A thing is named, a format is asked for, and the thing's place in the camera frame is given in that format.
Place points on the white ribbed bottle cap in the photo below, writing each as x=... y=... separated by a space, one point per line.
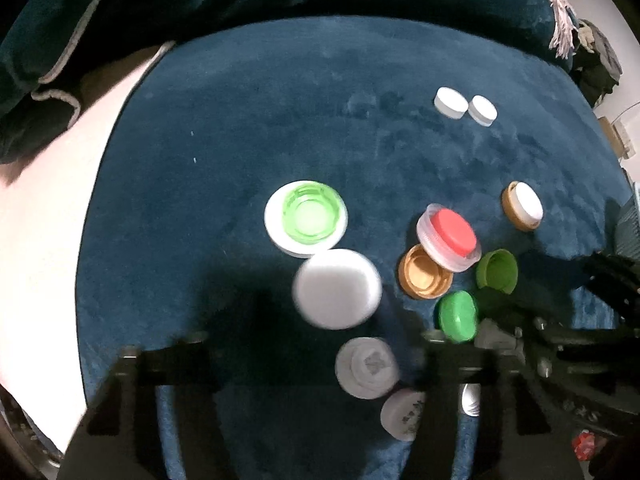
x=366 y=367

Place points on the pile of dark clothes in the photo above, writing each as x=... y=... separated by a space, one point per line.
x=597 y=60

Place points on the pink tasselled fringe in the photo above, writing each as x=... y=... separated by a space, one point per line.
x=560 y=25

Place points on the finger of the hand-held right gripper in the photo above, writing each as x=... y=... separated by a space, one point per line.
x=560 y=342
x=617 y=280

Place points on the lime green bottle cap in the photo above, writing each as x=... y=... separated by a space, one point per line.
x=496 y=270

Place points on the large white bottle cap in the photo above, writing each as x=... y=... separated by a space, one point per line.
x=336 y=287

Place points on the green plastic bottle cap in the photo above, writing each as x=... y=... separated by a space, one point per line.
x=456 y=316

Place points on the gold bottle cap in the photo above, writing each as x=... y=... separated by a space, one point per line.
x=425 y=272

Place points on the pale pink bed sheet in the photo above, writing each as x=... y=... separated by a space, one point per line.
x=40 y=220

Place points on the cardboard box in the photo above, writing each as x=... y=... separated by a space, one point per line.
x=617 y=132

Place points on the blue plush mat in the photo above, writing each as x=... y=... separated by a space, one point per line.
x=300 y=110

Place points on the white printed bottle cap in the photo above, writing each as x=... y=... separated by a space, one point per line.
x=402 y=412

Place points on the red bottle cap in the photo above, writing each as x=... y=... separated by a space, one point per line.
x=447 y=235

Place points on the white plastic bottle cap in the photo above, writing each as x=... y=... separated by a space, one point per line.
x=450 y=102
x=470 y=400
x=482 y=109

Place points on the red wrapper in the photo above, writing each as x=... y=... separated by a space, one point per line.
x=582 y=445

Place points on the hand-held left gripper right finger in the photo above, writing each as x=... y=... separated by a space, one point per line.
x=442 y=365

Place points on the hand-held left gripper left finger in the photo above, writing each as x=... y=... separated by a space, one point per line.
x=200 y=360

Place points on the white cap with green insert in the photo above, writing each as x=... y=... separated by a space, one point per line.
x=306 y=216

